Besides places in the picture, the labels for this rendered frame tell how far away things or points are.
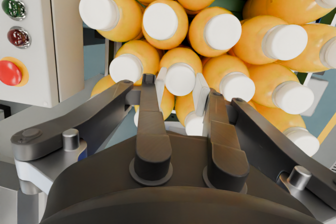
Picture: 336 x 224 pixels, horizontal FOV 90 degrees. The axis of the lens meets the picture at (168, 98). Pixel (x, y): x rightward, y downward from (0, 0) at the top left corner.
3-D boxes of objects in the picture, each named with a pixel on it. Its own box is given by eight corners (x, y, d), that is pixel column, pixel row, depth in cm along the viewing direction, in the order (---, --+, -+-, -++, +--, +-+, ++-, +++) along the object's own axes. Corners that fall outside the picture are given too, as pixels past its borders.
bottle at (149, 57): (135, 38, 40) (101, 41, 23) (165, 39, 40) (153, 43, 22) (136, 68, 42) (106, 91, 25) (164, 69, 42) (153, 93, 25)
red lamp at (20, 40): (14, 44, 23) (5, 45, 22) (11, 27, 22) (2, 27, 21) (29, 47, 23) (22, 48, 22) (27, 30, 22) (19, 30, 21)
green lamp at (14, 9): (9, 16, 22) (0, 15, 21) (6, -3, 21) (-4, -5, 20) (26, 19, 22) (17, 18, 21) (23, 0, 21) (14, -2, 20)
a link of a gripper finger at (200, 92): (202, 87, 15) (210, 88, 15) (196, 72, 22) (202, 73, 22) (195, 116, 16) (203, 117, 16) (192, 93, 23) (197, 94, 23)
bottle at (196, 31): (184, 20, 38) (188, 8, 21) (216, 13, 37) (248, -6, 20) (188, 52, 40) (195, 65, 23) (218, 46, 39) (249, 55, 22)
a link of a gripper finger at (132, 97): (150, 109, 15) (116, 104, 15) (156, 91, 19) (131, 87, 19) (152, 93, 14) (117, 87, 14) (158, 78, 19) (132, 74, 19)
